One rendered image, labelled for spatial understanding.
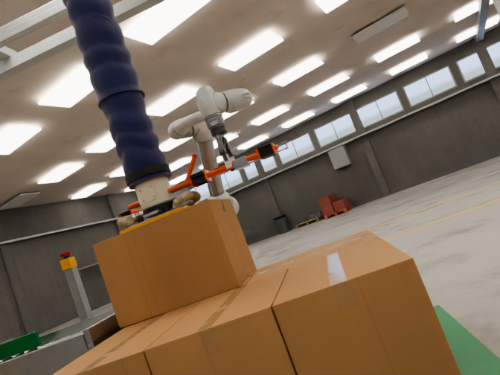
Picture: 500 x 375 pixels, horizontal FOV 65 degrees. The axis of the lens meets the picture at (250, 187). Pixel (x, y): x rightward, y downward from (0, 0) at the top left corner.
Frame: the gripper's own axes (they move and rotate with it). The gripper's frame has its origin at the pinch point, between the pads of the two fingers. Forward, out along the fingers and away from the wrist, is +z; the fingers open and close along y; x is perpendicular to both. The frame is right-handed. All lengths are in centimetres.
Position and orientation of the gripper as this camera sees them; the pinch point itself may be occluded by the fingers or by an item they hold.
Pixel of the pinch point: (231, 166)
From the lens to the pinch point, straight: 192.5
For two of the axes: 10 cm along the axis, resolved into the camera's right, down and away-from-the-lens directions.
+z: 3.5, 9.3, -0.9
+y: -1.9, -0.2, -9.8
